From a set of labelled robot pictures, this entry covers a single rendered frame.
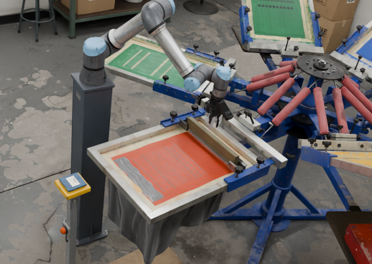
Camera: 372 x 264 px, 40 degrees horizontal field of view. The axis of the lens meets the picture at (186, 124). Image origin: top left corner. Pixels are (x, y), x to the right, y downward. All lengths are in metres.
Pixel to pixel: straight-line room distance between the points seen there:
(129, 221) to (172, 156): 0.42
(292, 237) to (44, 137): 2.15
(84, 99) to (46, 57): 2.80
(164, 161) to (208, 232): 1.13
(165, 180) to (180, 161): 0.18
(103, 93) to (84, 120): 0.19
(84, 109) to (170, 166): 0.58
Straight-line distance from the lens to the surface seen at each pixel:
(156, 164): 2.70
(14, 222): 3.71
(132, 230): 2.81
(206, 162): 2.77
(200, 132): 2.85
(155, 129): 2.88
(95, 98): 2.85
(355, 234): 2.43
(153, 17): 2.50
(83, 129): 2.94
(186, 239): 3.65
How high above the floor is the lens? 2.67
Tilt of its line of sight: 34 degrees down
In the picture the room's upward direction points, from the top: 10 degrees clockwise
